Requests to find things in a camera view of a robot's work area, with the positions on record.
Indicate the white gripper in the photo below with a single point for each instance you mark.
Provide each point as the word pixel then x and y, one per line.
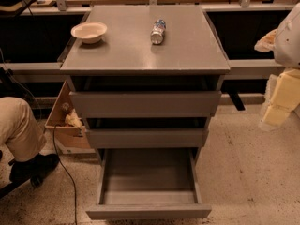
pixel 289 44

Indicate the silver blue redbull can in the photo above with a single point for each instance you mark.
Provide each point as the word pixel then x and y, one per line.
pixel 158 32

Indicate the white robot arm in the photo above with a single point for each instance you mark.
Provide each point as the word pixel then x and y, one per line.
pixel 287 42

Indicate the grey drawer cabinet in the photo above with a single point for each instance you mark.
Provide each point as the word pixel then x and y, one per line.
pixel 188 60

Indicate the grey middle drawer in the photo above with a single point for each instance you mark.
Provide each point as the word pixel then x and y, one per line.
pixel 147 138

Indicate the grey open bottom drawer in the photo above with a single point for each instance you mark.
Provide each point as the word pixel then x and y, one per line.
pixel 154 183

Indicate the grey top drawer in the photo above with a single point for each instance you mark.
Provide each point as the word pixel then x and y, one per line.
pixel 145 104

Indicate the white bowl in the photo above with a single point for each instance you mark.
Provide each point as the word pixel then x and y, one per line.
pixel 89 32

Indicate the small toy in box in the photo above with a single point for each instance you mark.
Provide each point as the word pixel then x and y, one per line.
pixel 71 117

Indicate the wooden box on floor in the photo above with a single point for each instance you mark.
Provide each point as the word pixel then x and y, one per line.
pixel 69 136

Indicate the black shoe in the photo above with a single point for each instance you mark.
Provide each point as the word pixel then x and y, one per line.
pixel 39 165

